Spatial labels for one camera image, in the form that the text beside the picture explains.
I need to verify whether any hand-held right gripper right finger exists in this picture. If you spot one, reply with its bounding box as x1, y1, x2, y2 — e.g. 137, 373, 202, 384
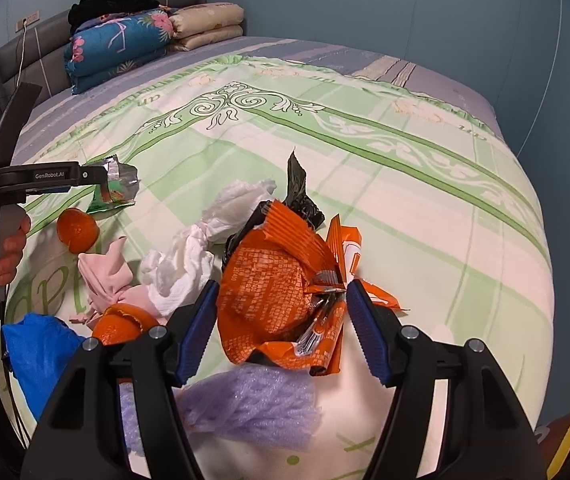
346, 279, 548, 480

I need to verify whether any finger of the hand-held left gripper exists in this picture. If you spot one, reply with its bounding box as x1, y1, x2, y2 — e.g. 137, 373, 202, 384
78, 164, 112, 187

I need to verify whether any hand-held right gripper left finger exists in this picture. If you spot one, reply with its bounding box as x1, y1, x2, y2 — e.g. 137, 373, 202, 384
20, 280, 221, 480

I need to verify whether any green foil snack wrapper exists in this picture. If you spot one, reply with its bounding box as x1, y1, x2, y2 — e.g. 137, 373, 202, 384
86, 155, 138, 215

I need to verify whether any torn orange peel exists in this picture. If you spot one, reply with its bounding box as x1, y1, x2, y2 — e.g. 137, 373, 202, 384
90, 302, 161, 347

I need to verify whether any large orange snack wrapper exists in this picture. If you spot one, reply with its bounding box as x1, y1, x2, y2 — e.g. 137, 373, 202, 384
215, 200, 361, 376

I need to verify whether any round orange peel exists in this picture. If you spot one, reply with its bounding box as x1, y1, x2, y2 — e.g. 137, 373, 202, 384
56, 207, 101, 254

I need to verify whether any white crumpled tissue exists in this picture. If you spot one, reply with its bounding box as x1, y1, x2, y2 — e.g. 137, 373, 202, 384
199, 178, 278, 246
140, 224, 216, 323

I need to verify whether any small orange white sachet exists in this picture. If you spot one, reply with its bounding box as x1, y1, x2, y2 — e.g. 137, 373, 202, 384
326, 214, 412, 313

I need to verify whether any purple foam fruit net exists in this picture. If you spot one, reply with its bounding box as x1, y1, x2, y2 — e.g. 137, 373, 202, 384
118, 362, 323, 453

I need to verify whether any pink crumpled tissue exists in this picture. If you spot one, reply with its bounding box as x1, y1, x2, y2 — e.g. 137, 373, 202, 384
68, 235, 166, 326

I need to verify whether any grey bed headboard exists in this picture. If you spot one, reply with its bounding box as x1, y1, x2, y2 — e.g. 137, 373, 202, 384
0, 0, 208, 111

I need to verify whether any blue floral folded quilt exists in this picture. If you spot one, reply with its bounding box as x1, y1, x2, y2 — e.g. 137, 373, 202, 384
62, 10, 176, 96

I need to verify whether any blue plastic bag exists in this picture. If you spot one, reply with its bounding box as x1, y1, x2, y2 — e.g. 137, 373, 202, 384
1, 312, 86, 423

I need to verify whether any black plastic bag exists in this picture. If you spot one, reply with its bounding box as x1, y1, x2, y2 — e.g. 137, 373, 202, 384
222, 150, 326, 271

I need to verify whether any beige folded quilt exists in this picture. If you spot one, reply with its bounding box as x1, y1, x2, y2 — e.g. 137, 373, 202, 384
167, 2, 245, 53

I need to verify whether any striped blue bed sheet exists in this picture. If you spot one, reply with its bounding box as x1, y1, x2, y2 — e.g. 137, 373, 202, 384
10, 35, 506, 171

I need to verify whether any white charging cable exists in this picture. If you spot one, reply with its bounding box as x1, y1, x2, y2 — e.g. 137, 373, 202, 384
12, 22, 29, 106

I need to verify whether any white wall socket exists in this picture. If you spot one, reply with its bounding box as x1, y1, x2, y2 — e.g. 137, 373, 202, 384
15, 9, 41, 31

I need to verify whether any thin white wall cable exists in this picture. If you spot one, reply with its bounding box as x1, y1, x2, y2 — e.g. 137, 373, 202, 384
515, 0, 564, 161

